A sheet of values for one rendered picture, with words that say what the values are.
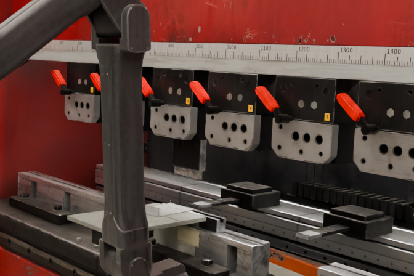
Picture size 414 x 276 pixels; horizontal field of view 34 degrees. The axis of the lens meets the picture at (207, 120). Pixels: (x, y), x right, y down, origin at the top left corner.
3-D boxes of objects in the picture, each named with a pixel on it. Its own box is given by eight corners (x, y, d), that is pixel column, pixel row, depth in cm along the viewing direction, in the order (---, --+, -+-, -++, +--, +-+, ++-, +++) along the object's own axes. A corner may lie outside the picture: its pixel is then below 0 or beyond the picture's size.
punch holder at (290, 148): (270, 155, 139) (275, 74, 138) (296, 153, 145) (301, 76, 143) (329, 166, 128) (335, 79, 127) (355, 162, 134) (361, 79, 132)
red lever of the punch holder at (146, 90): (135, 74, 165) (153, 103, 160) (148, 75, 168) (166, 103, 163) (132, 80, 166) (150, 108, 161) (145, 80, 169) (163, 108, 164)
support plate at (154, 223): (66, 219, 153) (66, 215, 153) (157, 206, 171) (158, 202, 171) (113, 237, 140) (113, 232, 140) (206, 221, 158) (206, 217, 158)
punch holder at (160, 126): (149, 133, 168) (151, 67, 166) (175, 132, 174) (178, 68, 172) (189, 141, 157) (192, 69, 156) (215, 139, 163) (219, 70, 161)
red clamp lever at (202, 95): (190, 79, 150) (211, 110, 146) (203, 79, 153) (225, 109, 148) (186, 85, 151) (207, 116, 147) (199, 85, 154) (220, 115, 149)
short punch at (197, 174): (171, 173, 168) (173, 135, 167) (177, 172, 169) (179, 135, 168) (198, 180, 160) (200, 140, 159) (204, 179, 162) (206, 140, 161)
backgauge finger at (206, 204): (177, 207, 173) (178, 188, 172) (247, 197, 191) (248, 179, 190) (209, 217, 164) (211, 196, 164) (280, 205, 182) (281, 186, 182)
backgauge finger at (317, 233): (280, 237, 148) (281, 215, 148) (349, 222, 166) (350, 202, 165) (324, 250, 139) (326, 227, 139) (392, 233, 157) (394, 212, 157)
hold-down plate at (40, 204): (8, 205, 215) (8, 196, 215) (24, 203, 219) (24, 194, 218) (58, 225, 193) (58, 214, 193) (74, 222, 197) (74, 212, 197)
